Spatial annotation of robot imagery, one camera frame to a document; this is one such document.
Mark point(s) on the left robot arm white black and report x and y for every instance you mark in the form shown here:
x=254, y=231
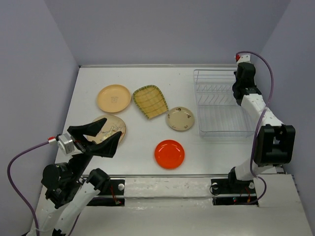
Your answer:
x=65, y=195

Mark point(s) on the round yellow plate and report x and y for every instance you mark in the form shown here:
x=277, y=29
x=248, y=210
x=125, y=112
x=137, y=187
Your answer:
x=113, y=98

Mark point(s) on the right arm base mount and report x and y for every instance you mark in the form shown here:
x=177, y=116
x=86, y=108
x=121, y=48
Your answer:
x=226, y=193

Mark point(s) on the green yellow woven-pattern plate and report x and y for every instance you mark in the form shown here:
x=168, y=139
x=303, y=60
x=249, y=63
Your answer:
x=150, y=101

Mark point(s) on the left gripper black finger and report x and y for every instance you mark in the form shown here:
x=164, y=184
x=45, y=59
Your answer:
x=79, y=133
x=106, y=148

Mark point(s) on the small beige patterned plate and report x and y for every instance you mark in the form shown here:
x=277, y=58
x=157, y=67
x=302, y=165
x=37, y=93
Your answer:
x=180, y=119

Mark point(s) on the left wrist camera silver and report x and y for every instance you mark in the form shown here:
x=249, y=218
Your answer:
x=66, y=144

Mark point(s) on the white wire dish rack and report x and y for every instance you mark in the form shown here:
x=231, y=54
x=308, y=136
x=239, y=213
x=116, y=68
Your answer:
x=219, y=115

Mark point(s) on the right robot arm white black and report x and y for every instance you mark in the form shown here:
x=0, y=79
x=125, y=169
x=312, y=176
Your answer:
x=273, y=141

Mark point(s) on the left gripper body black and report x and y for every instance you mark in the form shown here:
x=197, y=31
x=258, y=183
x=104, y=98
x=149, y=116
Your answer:
x=81, y=145

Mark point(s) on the orange round plate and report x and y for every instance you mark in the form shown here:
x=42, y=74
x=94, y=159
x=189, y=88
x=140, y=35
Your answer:
x=169, y=154

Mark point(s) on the beige painted plate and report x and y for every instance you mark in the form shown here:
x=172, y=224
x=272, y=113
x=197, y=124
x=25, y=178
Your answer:
x=113, y=125

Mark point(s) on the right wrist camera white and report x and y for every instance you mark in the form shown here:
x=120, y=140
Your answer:
x=243, y=57

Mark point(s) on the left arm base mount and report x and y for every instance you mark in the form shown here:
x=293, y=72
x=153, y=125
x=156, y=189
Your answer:
x=111, y=196

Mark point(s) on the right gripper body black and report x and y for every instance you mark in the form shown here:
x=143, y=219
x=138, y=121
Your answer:
x=254, y=84

